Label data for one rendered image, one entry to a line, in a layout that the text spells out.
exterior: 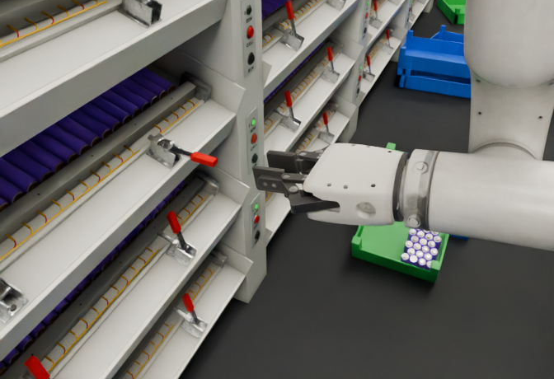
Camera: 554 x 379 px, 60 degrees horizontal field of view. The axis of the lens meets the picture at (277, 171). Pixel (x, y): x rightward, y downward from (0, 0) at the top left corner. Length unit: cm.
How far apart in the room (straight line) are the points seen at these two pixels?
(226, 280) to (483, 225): 63
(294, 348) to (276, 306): 11
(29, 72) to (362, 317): 83
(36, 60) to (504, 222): 45
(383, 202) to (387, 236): 73
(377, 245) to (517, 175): 76
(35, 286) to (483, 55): 47
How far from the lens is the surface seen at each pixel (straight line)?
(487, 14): 42
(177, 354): 92
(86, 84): 51
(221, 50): 74
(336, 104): 151
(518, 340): 116
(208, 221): 85
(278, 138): 105
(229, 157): 84
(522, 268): 130
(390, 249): 121
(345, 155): 55
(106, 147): 64
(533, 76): 43
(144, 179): 64
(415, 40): 211
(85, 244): 58
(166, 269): 78
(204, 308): 97
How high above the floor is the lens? 87
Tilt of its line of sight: 37 degrees down
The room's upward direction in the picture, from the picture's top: straight up
